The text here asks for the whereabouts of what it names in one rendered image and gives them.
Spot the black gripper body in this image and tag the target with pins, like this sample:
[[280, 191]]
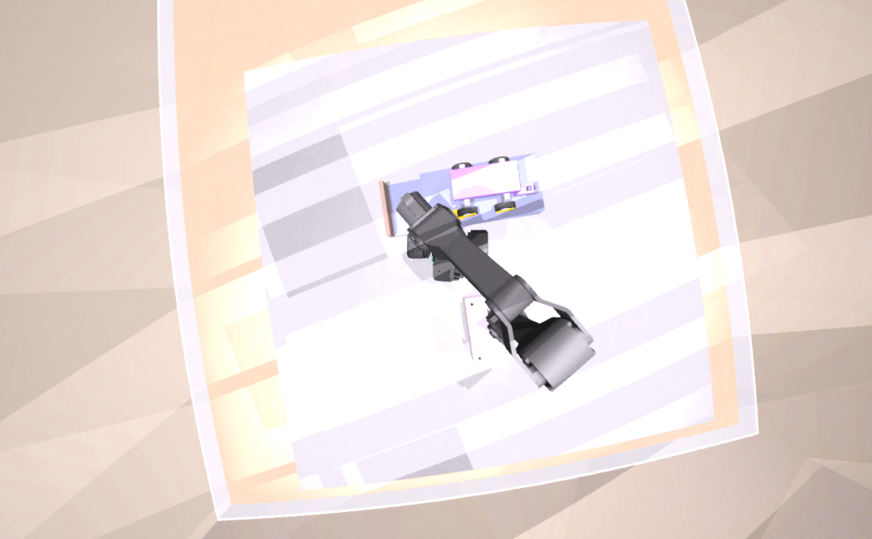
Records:
[[479, 237]]

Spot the pale lavender ramp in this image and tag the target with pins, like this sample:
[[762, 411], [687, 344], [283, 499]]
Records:
[[436, 186]]

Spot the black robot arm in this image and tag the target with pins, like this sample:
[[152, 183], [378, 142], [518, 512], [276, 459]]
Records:
[[551, 351]]

